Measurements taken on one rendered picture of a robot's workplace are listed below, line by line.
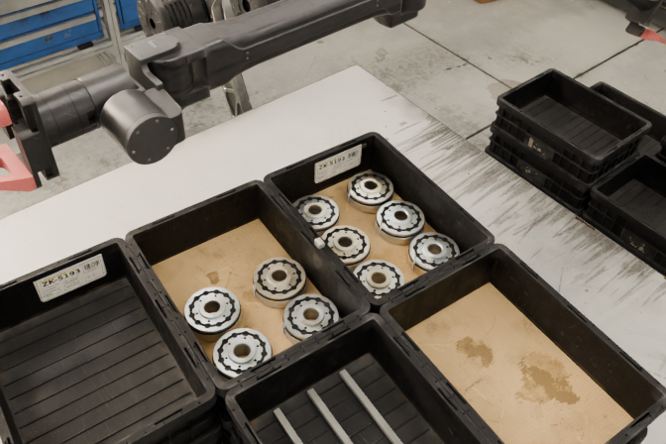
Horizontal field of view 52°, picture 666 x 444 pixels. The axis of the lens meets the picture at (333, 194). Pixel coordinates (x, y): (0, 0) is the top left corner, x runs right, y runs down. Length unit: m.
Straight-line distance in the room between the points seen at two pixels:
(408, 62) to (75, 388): 2.61
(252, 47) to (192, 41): 0.07
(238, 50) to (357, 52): 2.77
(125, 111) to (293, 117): 1.27
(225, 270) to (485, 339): 0.52
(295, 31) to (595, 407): 0.83
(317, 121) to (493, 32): 2.08
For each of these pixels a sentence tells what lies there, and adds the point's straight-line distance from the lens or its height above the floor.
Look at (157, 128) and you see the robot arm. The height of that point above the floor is 1.46.
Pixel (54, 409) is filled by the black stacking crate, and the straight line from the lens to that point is 1.28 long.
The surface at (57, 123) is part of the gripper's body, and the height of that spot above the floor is 1.46.
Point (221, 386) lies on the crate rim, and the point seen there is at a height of 0.93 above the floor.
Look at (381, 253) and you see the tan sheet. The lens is 1.42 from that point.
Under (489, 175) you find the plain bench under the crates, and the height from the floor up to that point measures 0.70.
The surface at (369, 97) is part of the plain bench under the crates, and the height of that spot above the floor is 0.70.
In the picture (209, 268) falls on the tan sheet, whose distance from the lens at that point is 1.40.
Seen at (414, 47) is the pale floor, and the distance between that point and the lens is 3.65.
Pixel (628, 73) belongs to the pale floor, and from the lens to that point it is 3.79.
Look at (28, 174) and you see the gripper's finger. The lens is 0.76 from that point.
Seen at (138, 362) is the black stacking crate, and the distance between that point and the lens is 1.29.
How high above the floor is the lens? 1.89
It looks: 44 degrees down
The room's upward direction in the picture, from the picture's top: 3 degrees clockwise
